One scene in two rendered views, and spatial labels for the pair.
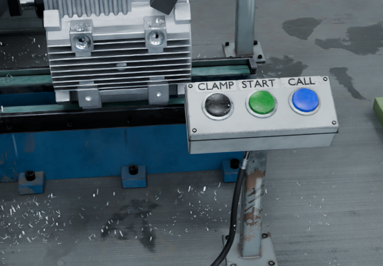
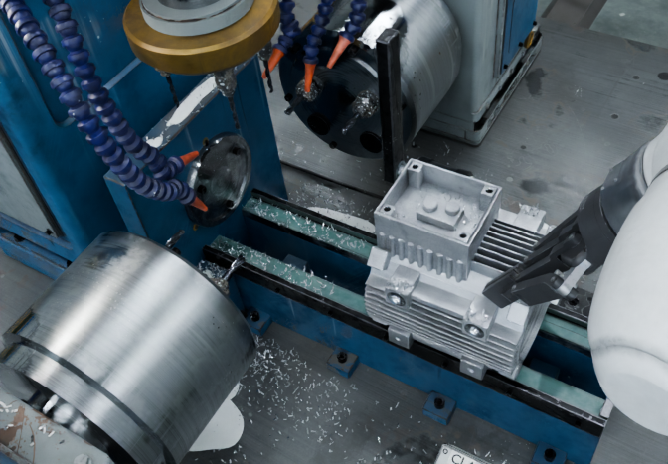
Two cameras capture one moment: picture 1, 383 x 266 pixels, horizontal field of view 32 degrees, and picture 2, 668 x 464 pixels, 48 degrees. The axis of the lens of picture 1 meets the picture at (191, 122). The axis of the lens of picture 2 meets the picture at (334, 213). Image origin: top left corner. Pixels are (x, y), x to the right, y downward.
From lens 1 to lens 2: 0.50 m
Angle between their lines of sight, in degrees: 32
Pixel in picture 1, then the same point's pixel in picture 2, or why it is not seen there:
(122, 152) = (433, 381)
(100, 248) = not seen: outside the picture
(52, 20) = (376, 261)
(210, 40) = not seen: hidden behind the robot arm
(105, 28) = (429, 288)
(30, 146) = (347, 334)
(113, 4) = (446, 269)
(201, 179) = (508, 447)
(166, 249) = not seen: outside the picture
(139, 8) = (476, 281)
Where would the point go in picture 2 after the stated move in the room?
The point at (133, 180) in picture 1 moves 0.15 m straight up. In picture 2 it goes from (433, 414) to (433, 361)
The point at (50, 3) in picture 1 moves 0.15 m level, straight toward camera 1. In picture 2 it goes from (382, 241) to (336, 344)
